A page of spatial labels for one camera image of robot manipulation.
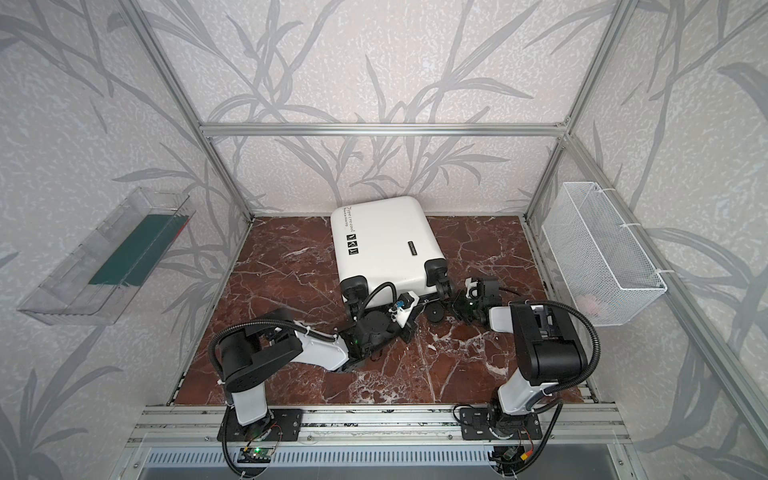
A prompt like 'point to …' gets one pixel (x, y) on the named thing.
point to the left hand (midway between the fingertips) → (427, 302)
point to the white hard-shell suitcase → (389, 241)
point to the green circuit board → (249, 454)
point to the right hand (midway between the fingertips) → (442, 294)
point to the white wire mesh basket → (604, 272)
